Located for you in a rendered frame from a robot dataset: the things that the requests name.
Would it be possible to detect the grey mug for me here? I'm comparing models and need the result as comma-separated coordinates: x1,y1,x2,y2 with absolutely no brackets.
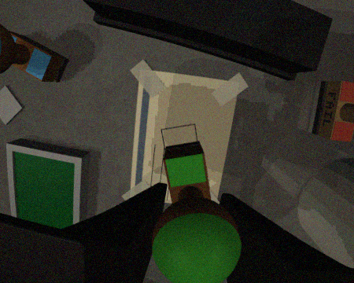
297,158,354,268

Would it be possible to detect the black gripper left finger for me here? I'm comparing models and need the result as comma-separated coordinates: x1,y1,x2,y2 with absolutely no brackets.
0,182,168,283

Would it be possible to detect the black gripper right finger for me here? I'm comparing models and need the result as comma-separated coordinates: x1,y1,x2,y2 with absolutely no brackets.
220,193,354,283

